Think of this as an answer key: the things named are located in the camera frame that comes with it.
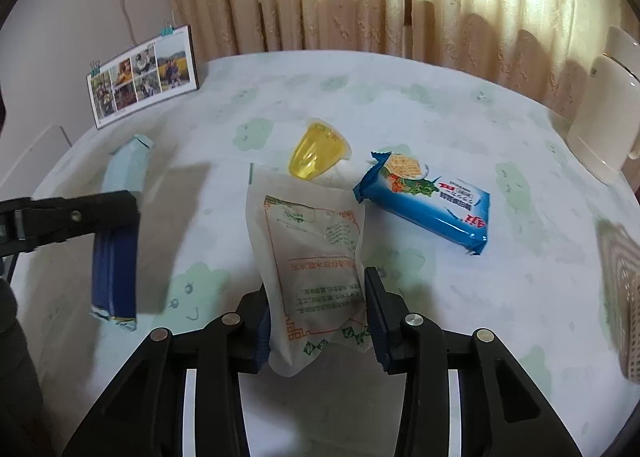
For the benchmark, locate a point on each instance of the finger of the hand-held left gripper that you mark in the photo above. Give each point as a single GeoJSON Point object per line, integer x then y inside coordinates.
{"type": "Point", "coordinates": [90, 214]}

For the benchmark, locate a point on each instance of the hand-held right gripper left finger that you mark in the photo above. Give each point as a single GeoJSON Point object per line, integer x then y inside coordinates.
{"type": "Point", "coordinates": [262, 342]}

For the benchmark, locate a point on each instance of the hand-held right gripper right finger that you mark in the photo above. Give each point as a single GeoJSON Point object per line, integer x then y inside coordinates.
{"type": "Point", "coordinates": [375, 317]}

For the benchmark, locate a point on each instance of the light blue snack packet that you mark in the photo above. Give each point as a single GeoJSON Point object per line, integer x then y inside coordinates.
{"type": "Point", "coordinates": [117, 262]}

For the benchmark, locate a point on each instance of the white packet with orange print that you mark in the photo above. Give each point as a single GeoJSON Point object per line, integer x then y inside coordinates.
{"type": "Point", "coordinates": [310, 247]}

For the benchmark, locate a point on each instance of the pink plastic basket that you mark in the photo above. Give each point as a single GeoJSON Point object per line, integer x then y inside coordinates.
{"type": "Point", "coordinates": [625, 287]}

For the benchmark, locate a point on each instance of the blue cracker packet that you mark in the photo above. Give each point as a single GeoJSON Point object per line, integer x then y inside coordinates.
{"type": "Point", "coordinates": [425, 202]}

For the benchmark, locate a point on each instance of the teal binder clip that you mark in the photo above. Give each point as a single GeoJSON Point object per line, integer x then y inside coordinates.
{"type": "Point", "coordinates": [167, 30]}
{"type": "Point", "coordinates": [95, 69]}

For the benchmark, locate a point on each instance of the photo calendar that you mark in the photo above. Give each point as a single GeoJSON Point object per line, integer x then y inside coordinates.
{"type": "Point", "coordinates": [145, 77]}

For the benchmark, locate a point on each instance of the person's dark clothing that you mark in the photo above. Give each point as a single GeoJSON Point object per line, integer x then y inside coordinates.
{"type": "Point", "coordinates": [15, 367]}

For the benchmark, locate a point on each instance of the yellow jelly cup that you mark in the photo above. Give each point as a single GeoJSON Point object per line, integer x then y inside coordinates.
{"type": "Point", "coordinates": [315, 149]}

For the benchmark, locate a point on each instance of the white thermos jug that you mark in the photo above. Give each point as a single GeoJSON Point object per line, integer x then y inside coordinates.
{"type": "Point", "coordinates": [605, 117]}

